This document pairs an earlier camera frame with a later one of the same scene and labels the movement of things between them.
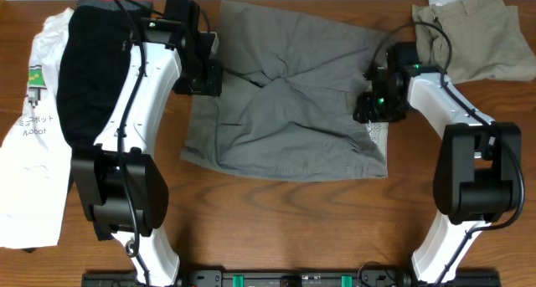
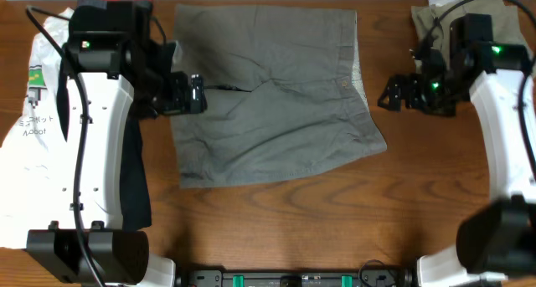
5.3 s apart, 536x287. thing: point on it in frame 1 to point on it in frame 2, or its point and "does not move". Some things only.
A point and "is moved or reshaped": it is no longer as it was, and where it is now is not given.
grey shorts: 291,79 is moved or reshaped
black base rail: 294,279 does not move
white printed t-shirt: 36,164 does not move
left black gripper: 213,84 to 177,103
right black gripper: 364,105 to 414,83
